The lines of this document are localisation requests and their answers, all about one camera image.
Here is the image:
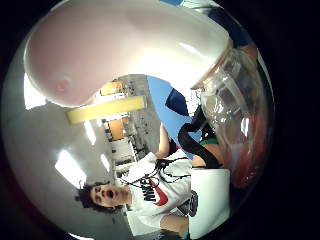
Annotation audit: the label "dark blue cloth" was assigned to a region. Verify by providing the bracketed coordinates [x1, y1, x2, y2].
[164, 87, 191, 117]

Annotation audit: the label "white cube with black markers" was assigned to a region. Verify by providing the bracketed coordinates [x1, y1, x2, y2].
[187, 167, 232, 240]

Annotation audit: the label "the person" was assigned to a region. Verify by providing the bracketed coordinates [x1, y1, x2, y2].
[75, 124, 201, 238]

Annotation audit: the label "orange cabinet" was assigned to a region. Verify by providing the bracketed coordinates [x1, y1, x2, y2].
[107, 118, 130, 141]

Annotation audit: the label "yellow ceiling beam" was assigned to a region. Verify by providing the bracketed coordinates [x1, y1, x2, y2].
[65, 95, 148, 126]

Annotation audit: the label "ceiling light panel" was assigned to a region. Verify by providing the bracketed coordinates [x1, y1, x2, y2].
[83, 119, 98, 146]
[54, 148, 88, 190]
[23, 72, 48, 111]

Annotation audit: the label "large white rounded container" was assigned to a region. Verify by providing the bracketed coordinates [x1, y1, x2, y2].
[23, 0, 234, 108]

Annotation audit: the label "black cables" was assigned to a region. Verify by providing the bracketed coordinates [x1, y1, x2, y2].
[119, 157, 193, 188]

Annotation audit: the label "blue wall panel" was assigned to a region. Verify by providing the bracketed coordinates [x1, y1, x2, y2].
[146, 75, 203, 158]

